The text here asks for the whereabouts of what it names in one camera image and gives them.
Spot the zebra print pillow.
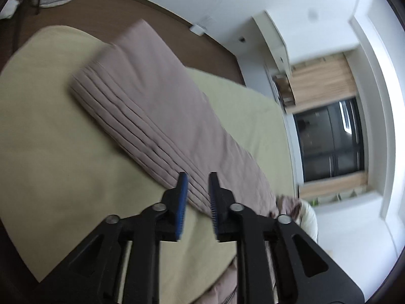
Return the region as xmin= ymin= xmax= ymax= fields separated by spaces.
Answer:
xmin=276 ymin=195 xmax=302 ymax=220

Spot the white duvet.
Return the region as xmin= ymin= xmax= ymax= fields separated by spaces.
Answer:
xmin=299 ymin=199 xmax=319 ymax=245

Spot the white floating desk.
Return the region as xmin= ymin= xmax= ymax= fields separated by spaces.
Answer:
xmin=252 ymin=9 xmax=292 ymax=74

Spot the metal-legged folding stool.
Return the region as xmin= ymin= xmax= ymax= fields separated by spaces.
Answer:
xmin=271 ymin=72 xmax=295 ymax=106

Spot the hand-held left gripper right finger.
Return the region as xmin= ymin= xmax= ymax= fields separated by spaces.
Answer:
xmin=208 ymin=172 xmax=366 ymax=304

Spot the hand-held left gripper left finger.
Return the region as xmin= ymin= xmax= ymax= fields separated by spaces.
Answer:
xmin=38 ymin=172 xmax=190 ymax=304

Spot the dark window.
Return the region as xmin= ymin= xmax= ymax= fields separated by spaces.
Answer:
xmin=293 ymin=98 xmax=368 ymax=183

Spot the bed with olive sheet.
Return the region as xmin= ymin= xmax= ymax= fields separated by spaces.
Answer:
xmin=0 ymin=25 xmax=299 ymax=301

